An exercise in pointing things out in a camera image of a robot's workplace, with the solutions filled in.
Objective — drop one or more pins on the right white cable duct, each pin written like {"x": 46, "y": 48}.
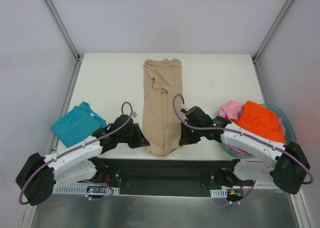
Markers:
{"x": 219, "y": 193}

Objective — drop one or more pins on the aluminium frame post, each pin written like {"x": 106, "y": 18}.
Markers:
{"x": 273, "y": 28}
{"x": 62, "y": 28}

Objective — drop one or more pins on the pink t shirt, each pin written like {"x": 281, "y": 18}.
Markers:
{"x": 232, "y": 110}

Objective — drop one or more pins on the folded teal t shirt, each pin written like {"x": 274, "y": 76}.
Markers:
{"x": 77, "y": 125}

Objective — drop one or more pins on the beige t shirt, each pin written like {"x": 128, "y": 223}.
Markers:
{"x": 162, "y": 80}

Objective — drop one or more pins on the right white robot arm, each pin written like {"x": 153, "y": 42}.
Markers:
{"x": 283, "y": 164}

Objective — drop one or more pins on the white cable duct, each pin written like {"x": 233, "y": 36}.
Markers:
{"x": 87, "y": 190}
{"x": 219, "y": 193}

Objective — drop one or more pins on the left aluminium frame post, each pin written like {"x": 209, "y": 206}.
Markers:
{"x": 62, "y": 28}

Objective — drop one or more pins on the right aluminium frame post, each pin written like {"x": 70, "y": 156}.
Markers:
{"x": 273, "y": 28}

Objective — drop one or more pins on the left white cable duct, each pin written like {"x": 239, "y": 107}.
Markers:
{"x": 87, "y": 190}

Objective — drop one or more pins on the aluminium front rail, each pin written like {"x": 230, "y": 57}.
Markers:
{"x": 52, "y": 178}

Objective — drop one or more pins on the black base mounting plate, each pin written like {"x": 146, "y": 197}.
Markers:
{"x": 177, "y": 178}

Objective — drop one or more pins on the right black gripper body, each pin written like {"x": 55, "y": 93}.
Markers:
{"x": 188, "y": 134}

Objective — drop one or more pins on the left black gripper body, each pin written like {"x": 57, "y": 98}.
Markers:
{"x": 135, "y": 136}

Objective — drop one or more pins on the translucent blue laundry basket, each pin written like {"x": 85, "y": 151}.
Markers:
{"x": 266, "y": 120}

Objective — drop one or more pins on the orange t shirt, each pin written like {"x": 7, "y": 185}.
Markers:
{"x": 259, "y": 120}

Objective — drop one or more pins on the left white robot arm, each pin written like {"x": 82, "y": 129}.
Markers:
{"x": 85, "y": 150}

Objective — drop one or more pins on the lavender t shirt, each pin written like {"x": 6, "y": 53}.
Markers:
{"x": 237, "y": 150}

